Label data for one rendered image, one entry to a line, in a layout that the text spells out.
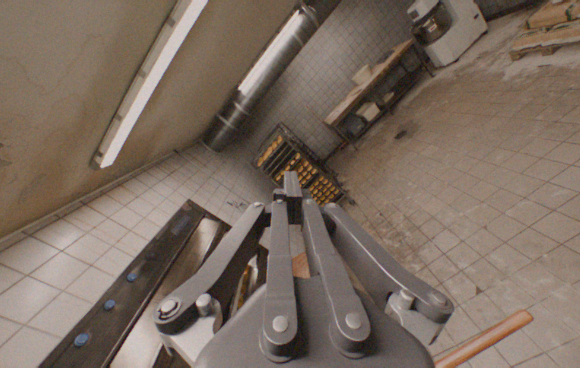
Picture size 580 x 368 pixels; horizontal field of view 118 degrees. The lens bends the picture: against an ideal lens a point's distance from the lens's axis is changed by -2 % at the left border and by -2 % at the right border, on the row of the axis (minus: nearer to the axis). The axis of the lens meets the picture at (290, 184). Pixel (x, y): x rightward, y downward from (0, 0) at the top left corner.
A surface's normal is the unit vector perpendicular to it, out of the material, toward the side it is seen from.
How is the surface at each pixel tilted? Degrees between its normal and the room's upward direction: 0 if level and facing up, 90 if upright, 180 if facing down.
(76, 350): 90
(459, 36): 90
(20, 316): 90
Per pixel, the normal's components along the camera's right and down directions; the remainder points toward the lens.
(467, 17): 0.04, 0.41
